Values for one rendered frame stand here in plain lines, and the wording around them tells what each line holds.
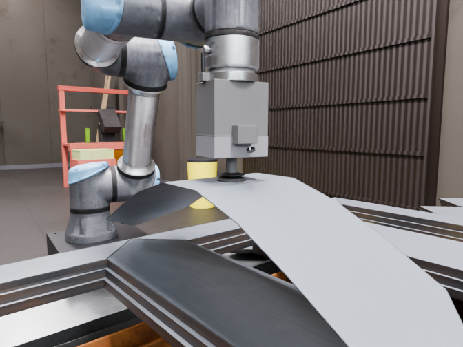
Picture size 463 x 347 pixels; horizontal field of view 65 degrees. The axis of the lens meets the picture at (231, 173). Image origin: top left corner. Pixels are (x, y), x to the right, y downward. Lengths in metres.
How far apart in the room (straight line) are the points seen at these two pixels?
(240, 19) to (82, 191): 0.79
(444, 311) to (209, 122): 0.34
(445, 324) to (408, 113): 2.95
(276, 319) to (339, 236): 0.14
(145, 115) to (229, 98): 0.57
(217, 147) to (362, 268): 0.23
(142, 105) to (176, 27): 0.46
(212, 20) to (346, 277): 0.35
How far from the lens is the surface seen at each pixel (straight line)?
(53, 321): 0.96
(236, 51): 0.50
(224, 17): 0.51
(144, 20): 0.58
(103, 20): 0.57
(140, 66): 0.95
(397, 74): 3.40
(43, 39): 12.24
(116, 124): 7.47
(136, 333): 0.80
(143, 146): 1.09
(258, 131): 0.51
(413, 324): 0.40
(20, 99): 11.93
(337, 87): 3.75
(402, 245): 0.86
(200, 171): 5.05
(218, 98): 0.48
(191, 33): 0.60
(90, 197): 1.15
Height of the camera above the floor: 1.10
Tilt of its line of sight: 7 degrees down
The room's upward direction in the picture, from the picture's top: straight up
